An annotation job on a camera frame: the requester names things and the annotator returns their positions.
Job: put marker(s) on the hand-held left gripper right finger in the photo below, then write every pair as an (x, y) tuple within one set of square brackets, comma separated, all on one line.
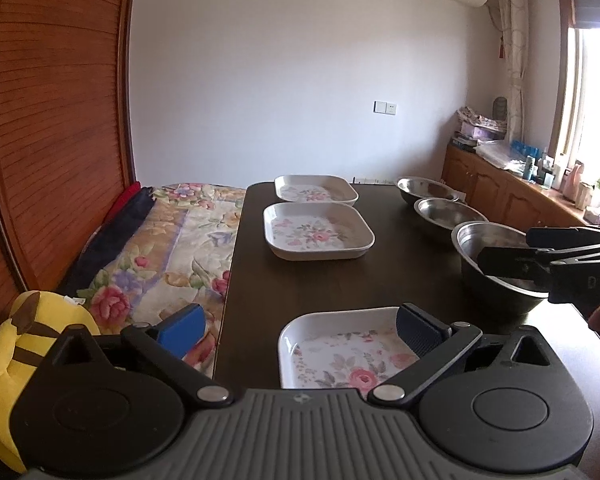
[(417, 334)]

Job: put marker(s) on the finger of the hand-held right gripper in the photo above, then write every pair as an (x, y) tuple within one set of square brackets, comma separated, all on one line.
[(575, 236), (512, 261)]

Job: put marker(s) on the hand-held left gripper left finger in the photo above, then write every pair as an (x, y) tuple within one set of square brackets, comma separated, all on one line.
[(182, 331)]

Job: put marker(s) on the stainless steel bowl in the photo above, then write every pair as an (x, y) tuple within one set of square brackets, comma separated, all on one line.
[(500, 295), (447, 217), (425, 189)]

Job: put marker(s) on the floral square plate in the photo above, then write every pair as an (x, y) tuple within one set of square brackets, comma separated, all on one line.
[(314, 190), (315, 232), (340, 340)]

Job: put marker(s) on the tissue box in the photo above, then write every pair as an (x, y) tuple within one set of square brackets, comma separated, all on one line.
[(597, 215)]

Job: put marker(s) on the pink bottle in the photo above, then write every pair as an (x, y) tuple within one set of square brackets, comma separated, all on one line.
[(575, 185)]

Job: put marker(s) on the wooden cabinet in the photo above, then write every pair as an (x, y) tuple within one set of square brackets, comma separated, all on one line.
[(490, 190)]

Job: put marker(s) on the floral blanket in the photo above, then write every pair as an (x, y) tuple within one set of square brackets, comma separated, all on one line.
[(180, 250)]

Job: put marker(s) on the blue boxes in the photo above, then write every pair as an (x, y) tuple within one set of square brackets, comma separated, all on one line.
[(520, 149)]

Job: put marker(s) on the clear plastic sheets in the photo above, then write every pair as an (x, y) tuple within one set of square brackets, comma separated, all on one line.
[(500, 155)]

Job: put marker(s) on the dark cloth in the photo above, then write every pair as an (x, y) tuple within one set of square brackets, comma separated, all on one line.
[(115, 235)]

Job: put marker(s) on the stack of newspapers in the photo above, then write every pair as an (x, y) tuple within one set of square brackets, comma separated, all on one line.
[(477, 125)]

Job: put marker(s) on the red cloth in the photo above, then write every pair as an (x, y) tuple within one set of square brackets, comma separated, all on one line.
[(125, 199)]

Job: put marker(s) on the green figurine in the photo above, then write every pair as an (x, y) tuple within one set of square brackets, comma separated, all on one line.
[(501, 107)]

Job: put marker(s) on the yellow plush toy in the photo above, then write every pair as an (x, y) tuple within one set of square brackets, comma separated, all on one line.
[(10, 360)]

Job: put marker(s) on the red curtain tassel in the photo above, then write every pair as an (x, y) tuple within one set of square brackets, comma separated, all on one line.
[(503, 47)]

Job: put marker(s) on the patterned curtain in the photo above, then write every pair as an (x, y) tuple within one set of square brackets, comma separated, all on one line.
[(515, 35)]

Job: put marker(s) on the wooden wardrobe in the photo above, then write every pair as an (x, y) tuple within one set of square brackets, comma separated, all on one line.
[(55, 110)]

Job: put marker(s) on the white wall switch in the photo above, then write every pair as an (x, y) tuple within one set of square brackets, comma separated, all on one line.
[(385, 108)]

